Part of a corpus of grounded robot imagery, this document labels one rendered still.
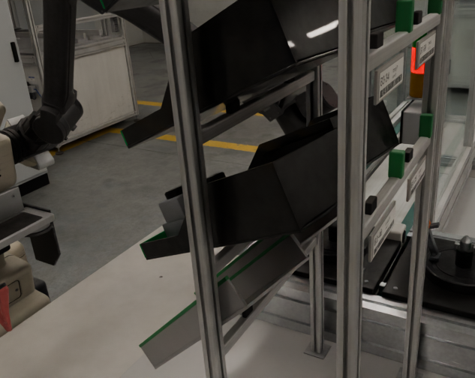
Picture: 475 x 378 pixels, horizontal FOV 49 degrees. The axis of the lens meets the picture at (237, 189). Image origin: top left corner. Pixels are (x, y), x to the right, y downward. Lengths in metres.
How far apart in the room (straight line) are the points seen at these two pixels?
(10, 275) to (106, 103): 4.22
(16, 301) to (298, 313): 0.72
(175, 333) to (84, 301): 0.55
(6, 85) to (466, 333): 3.62
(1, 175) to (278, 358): 0.74
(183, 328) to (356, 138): 0.40
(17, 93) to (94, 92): 1.36
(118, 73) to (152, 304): 4.55
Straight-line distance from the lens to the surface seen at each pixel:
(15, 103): 4.17
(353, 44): 0.42
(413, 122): 1.14
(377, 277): 1.06
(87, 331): 1.18
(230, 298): 0.62
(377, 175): 1.65
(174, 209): 0.70
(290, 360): 1.03
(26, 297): 1.45
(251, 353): 1.05
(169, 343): 0.78
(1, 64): 4.10
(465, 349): 0.99
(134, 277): 1.31
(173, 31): 0.50
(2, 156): 1.31
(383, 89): 0.49
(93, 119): 5.40
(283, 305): 1.07
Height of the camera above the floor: 1.55
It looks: 24 degrees down
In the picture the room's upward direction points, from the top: 5 degrees counter-clockwise
